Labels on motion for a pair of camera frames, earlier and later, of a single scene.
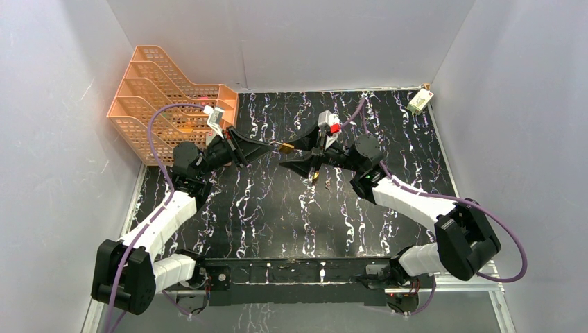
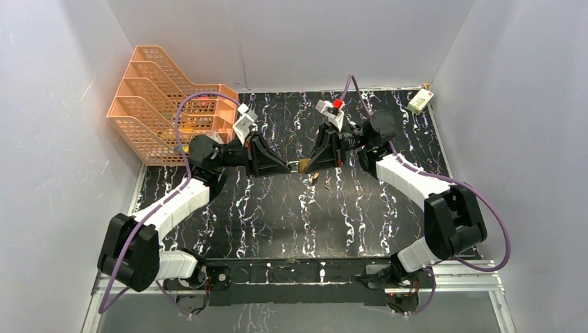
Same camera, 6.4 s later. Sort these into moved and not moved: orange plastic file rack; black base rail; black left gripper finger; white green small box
Moved: black left gripper finger
Not moved: orange plastic file rack; white green small box; black base rail
